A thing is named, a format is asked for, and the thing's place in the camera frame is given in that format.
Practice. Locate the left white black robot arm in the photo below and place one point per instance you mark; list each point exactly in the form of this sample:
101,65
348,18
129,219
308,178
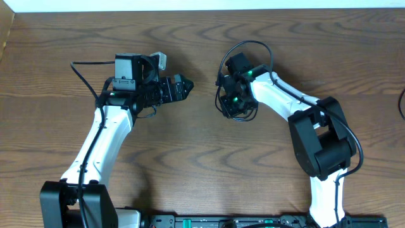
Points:
80,198

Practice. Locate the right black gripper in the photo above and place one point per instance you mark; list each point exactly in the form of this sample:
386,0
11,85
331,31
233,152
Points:
228,111

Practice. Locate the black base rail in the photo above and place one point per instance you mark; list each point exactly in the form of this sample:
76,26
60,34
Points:
298,221

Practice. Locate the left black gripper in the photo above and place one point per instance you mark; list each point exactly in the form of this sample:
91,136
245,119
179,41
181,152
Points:
171,90

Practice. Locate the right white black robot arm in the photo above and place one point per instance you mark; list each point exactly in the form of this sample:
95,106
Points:
322,141

